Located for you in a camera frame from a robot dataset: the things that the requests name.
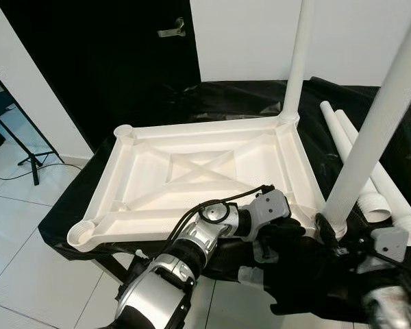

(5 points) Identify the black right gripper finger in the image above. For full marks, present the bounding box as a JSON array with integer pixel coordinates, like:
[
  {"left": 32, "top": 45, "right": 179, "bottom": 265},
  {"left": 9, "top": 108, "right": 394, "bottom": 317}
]
[{"left": 315, "top": 212, "right": 340, "bottom": 252}]

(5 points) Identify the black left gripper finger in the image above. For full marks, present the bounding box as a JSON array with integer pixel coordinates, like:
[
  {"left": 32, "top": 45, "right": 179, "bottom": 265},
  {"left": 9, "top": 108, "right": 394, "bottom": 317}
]
[{"left": 277, "top": 219, "right": 309, "bottom": 240}]

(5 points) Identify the black work table leg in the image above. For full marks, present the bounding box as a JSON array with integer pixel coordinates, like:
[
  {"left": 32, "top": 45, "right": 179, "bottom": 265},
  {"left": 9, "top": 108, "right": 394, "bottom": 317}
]
[{"left": 96, "top": 254, "right": 134, "bottom": 282}]

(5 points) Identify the black shiny table cover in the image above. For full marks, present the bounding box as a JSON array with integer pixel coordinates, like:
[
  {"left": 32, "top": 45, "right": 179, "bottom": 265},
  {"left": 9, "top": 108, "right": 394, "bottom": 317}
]
[{"left": 38, "top": 75, "right": 411, "bottom": 323}]

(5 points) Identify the black tripod stand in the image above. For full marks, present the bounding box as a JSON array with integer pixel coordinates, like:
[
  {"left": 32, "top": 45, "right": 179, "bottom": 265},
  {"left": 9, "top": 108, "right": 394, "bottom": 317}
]
[{"left": 0, "top": 93, "right": 62, "bottom": 186}]

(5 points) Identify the white work table frame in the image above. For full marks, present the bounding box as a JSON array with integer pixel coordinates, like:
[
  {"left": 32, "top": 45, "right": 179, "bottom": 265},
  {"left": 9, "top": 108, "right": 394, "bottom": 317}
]
[{"left": 134, "top": 243, "right": 268, "bottom": 285}]

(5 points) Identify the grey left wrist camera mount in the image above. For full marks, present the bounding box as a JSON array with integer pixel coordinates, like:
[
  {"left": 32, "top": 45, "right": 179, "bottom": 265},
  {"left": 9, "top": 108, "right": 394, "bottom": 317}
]
[{"left": 250, "top": 188, "right": 292, "bottom": 238}]

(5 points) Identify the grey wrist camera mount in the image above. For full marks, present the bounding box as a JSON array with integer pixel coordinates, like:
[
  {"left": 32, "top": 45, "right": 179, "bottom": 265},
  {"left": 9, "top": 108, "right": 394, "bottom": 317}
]
[
  {"left": 370, "top": 226, "right": 410, "bottom": 262},
  {"left": 250, "top": 188, "right": 292, "bottom": 238}
]

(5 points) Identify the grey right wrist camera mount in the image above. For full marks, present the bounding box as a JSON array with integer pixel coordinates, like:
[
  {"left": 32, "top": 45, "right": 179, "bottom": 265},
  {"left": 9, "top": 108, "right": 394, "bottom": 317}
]
[{"left": 370, "top": 226, "right": 410, "bottom": 262}]

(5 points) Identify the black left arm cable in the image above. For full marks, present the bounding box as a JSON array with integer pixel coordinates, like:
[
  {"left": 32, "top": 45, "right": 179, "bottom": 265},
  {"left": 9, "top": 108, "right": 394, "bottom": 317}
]
[{"left": 171, "top": 184, "right": 275, "bottom": 241}]

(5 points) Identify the silver door handle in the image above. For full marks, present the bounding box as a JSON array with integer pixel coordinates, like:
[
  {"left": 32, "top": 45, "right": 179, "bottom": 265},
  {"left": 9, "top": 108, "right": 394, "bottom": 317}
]
[{"left": 158, "top": 17, "right": 187, "bottom": 38}]

